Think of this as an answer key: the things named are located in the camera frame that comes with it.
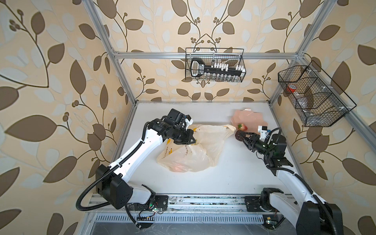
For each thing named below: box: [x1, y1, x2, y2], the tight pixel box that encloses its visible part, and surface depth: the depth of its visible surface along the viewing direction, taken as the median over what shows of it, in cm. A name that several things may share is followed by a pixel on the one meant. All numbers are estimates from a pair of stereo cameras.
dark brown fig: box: [235, 129, 244, 142], surface depth 80 cm
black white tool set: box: [190, 57, 246, 79], surface depth 86 cm
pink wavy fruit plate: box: [230, 108, 268, 134], surface depth 110 cm
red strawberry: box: [237, 122, 248, 131], surface depth 103 cm
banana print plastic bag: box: [156, 124, 236, 173], surface depth 80 cm
